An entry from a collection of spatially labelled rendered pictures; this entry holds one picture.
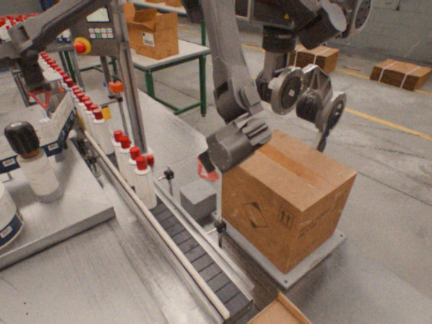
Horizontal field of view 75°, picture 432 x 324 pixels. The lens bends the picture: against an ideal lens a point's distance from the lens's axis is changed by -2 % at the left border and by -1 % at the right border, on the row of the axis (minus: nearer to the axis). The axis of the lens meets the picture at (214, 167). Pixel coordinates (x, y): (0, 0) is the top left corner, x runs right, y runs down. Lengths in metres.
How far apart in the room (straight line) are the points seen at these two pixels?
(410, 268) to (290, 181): 1.60
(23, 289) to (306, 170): 0.87
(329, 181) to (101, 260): 0.72
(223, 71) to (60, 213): 0.78
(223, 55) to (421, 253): 2.06
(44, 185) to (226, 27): 0.82
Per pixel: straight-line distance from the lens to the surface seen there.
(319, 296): 0.93
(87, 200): 1.14
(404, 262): 2.29
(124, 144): 1.03
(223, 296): 0.83
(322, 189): 0.78
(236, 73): 0.57
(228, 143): 0.51
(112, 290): 0.94
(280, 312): 0.87
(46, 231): 1.09
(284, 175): 0.79
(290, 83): 1.22
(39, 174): 1.12
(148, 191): 0.97
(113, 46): 1.19
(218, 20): 0.62
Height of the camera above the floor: 1.61
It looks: 38 degrees down
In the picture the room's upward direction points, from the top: straight up
